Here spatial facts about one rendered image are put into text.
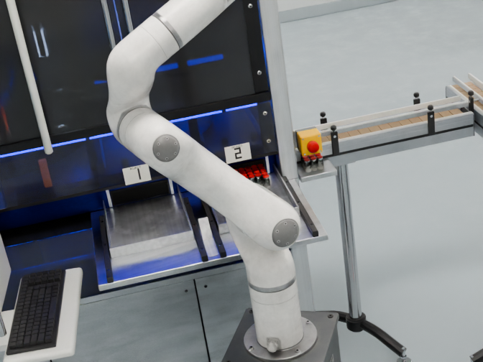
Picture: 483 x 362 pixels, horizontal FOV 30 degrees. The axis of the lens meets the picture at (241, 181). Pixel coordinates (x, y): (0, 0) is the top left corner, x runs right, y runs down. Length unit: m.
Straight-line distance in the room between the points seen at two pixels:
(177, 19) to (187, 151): 0.27
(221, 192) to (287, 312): 0.39
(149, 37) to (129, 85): 0.11
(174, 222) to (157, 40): 1.16
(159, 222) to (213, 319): 0.52
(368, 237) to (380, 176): 0.64
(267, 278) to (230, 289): 1.05
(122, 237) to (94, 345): 0.54
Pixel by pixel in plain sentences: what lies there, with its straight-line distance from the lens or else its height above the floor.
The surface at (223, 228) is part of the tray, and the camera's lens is 2.80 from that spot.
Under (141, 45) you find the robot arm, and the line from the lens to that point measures 1.84.
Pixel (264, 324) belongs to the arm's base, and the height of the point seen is 0.95.
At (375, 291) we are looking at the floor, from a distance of 4.02.
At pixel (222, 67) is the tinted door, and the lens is 2.88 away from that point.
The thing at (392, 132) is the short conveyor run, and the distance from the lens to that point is 3.24.
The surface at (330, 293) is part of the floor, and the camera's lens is 4.03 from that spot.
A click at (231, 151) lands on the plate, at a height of 1.03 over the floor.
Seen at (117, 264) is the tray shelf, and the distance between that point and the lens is 2.76.
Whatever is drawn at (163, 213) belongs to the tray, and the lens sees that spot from 2.98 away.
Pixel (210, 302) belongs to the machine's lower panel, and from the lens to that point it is 3.24.
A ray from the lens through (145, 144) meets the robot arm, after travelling 1.85.
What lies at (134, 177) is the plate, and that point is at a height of 1.01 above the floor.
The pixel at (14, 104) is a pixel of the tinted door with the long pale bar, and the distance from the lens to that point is 2.87.
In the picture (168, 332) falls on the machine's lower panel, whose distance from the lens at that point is 3.28.
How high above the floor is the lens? 2.27
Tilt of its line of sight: 26 degrees down
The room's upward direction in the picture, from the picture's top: 9 degrees counter-clockwise
